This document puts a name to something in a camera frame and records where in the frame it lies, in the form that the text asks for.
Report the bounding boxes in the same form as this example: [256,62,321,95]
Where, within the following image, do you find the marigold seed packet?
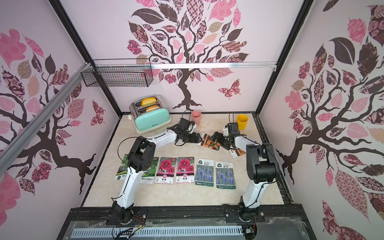
[199,134,221,151]
[229,148,246,159]

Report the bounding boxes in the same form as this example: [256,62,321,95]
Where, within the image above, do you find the lavender seed packet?
[195,159,214,187]
[215,162,236,190]

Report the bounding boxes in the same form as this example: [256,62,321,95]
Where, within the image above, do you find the hollyhock seed packet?
[154,157,177,185]
[176,157,195,184]

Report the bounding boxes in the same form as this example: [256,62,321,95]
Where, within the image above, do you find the green gourd seed packet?
[140,157,159,184]

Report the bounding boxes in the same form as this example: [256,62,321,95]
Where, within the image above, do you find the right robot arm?
[212,123,280,216]

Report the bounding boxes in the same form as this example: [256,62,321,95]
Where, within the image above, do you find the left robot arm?
[112,118,202,224]

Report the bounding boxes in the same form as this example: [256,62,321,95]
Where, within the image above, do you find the pink cup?
[191,110,202,125]

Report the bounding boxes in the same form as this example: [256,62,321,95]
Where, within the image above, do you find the yellow mug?
[237,114,249,131]

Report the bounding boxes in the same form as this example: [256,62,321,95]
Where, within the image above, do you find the toast slice front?
[146,105,161,113]

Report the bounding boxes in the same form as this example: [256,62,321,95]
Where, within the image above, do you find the toast slice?
[146,105,161,113]
[141,97,157,107]

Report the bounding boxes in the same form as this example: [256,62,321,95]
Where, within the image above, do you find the mint green toaster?
[129,95,172,134]

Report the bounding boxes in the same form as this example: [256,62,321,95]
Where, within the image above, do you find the toast slice rear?
[141,97,157,107]

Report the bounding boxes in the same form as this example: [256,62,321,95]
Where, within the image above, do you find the black wire basket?
[81,57,155,88]

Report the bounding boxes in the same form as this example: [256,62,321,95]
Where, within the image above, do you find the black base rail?
[58,204,316,240]

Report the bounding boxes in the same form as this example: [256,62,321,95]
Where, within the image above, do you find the white slotted cable duct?
[69,226,243,240]

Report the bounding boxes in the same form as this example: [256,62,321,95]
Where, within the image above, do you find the aluminium rail left wall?
[1,63,91,174]

